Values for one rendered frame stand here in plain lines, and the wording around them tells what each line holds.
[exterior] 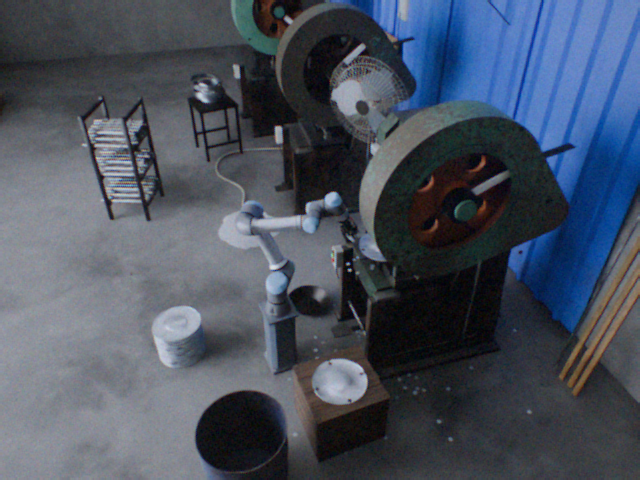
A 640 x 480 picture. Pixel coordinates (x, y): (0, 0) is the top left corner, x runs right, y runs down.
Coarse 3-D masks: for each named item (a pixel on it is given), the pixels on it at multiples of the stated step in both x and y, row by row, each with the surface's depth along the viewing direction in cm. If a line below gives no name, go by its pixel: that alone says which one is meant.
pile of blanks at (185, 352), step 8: (152, 328) 319; (200, 328) 323; (192, 336) 315; (200, 336) 324; (160, 344) 315; (168, 344) 312; (176, 344) 312; (184, 344) 314; (192, 344) 319; (200, 344) 326; (160, 352) 322; (168, 352) 317; (176, 352) 316; (184, 352) 318; (192, 352) 322; (200, 352) 329; (168, 360) 322; (176, 360) 321; (184, 360) 322; (192, 360) 325
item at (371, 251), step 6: (366, 234) 304; (360, 240) 300; (366, 240) 300; (372, 240) 299; (360, 246) 295; (366, 246) 295; (372, 246) 295; (366, 252) 291; (372, 252) 291; (378, 252) 291; (372, 258) 287; (378, 258) 287; (384, 258) 287
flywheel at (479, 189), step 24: (456, 168) 227; (480, 168) 232; (504, 168) 235; (432, 192) 231; (456, 192) 225; (480, 192) 232; (504, 192) 244; (408, 216) 235; (432, 216) 239; (456, 216) 225; (480, 216) 248; (432, 240) 248; (456, 240) 253
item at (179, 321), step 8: (168, 312) 329; (176, 312) 329; (184, 312) 329; (192, 312) 329; (160, 320) 323; (168, 320) 323; (176, 320) 323; (184, 320) 323; (192, 320) 323; (200, 320) 323; (160, 328) 318; (168, 328) 317; (176, 328) 317; (184, 328) 318; (192, 328) 318; (160, 336) 313; (168, 336) 313; (176, 336) 313; (184, 336) 313
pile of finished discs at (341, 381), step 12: (336, 360) 284; (348, 360) 284; (324, 372) 278; (336, 372) 277; (348, 372) 278; (324, 384) 272; (336, 384) 271; (348, 384) 271; (360, 384) 272; (324, 396) 266; (336, 396) 266; (348, 396) 266; (360, 396) 265
